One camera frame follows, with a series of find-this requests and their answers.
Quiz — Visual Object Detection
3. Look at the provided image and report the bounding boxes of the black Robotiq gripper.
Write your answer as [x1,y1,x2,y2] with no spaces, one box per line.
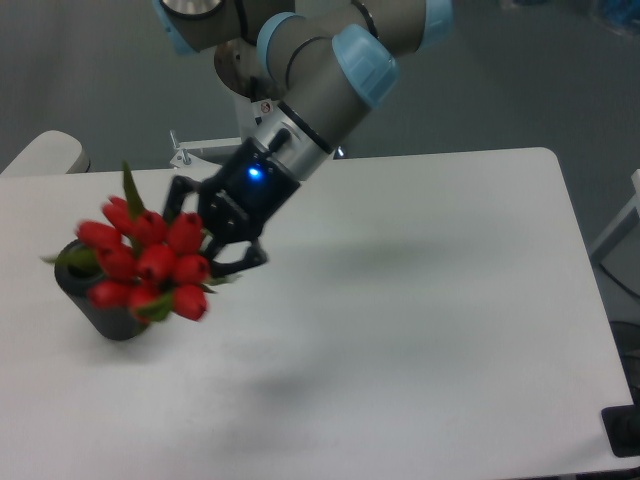
[162,138,300,279]

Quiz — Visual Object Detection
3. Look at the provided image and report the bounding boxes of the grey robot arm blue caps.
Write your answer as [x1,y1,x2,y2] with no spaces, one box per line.
[154,1,453,278]

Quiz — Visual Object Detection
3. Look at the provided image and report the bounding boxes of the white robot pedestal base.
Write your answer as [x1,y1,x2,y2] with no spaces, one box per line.
[168,39,351,170]

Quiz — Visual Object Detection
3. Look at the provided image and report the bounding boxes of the black ribbed cylindrical vase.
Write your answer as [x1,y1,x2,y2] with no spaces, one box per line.
[54,259,147,341]

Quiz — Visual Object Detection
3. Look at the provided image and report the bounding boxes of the red tulip bouquet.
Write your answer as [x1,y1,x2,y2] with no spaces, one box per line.
[42,163,235,326]

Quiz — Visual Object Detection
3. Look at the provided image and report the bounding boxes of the beige chair armrest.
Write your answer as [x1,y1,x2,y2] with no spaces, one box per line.
[1,130,91,178]

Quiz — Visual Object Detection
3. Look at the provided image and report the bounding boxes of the black device at table edge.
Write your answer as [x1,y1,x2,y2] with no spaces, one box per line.
[601,405,639,458]

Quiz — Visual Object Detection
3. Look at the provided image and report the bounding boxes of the white furniture frame right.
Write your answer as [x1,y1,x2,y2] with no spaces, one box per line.
[588,170,639,264]

